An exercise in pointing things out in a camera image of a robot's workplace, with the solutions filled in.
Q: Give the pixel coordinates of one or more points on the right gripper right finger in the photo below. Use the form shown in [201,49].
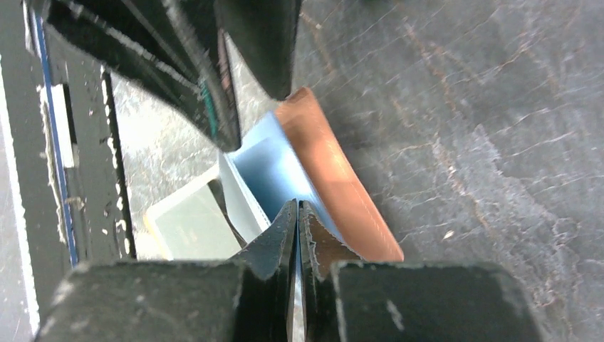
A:
[348,298]

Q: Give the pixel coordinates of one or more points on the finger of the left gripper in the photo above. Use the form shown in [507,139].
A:
[172,49]
[264,32]

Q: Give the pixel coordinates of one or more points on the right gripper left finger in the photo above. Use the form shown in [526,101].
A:
[243,298]

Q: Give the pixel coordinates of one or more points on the tan leather card holder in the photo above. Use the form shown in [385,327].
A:
[293,154]

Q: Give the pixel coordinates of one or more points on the black VIP card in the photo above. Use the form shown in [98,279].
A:
[192,223]

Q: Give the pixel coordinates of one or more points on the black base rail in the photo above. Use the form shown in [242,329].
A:
[62,144]

